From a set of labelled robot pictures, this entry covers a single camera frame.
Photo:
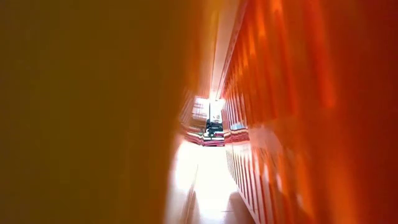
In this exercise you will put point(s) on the orange plastic basket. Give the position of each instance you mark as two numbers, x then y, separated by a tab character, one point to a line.
311	93

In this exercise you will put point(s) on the yellow plastic basket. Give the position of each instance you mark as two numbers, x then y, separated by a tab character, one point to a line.
77	112

